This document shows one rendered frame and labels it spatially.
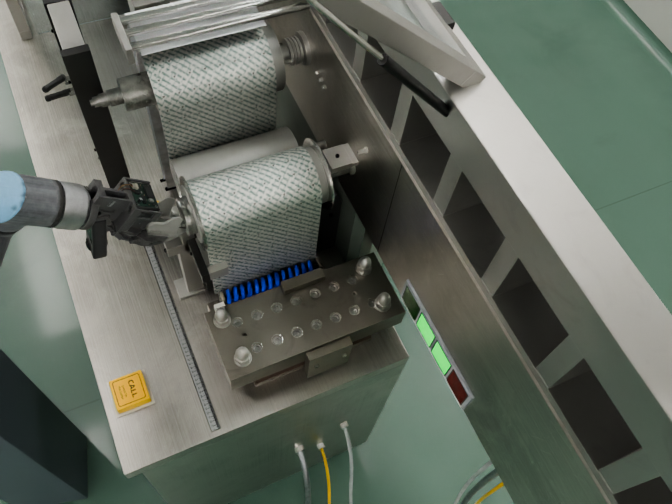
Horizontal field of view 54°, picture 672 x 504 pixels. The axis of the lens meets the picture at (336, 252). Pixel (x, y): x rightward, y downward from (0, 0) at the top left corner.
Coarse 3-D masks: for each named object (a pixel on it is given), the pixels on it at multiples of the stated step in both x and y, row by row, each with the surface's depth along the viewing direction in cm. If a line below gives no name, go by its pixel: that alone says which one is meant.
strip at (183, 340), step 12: (144, 228) 162; (156, 264) 157; (156, 276) 156; (168, 288) 155; (168, 300) 153; (168, 312) 152; (180, 324) 150; (180, 336) 149; (192, 360) 146; (192, 372) 145; (204, 384) 144; (204, 396) 143; (204, 408) 141; (216, 420) 140
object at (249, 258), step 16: (304, 224) 133; (256, 240) 130; (272, 240) 133; (288, 240) 136; (304, 240) 139; (208, 256) 128; (224, 256) 130; (240, 256) 133; (256, 256) 135; (272, 256) 138; (288, 256) 142; (304, 256) 145; (240, 272) 138; (256, 272) 141; (272, 272) 145; (224, 288) 141
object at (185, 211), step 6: (180, 198) 122; (186, 198) 122; (180, 204) 121; (186, 204) 121; (180, 210) 122; (186, 210) 121; (180, 216) 127; (186, 216) 120; (192, 216) 121; (186, 222) 121; (192, 222) 121; (186, 228) 123; (192, 228) 122; (192, 234) 124
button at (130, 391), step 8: (128, 376) 141; (136, 376) 141; (112, 384) 140; (120, 384) 140; (128, 384) 140; (136, 384) 140; (144, 384) 141; (112, 392) 139; (120, 392) 139; (128, 392) 139; (136, 392) 140; (144, 392) 140; (120, 400) 138; (128, 400) 139; (136, 400) 139; (144, 400) 139; (120, 408) 138; (128, 408) 139
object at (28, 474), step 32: (0, 352) 152; (0, 384) 149; (32, 384) 172; (0, 416) 147; (32, 416) 169; (64, 416) 199; (0, 448) 152; (32, 448) 165; (64, 448) 194; (0, 480) 175; (32, 480) 182; (64, 480) 190
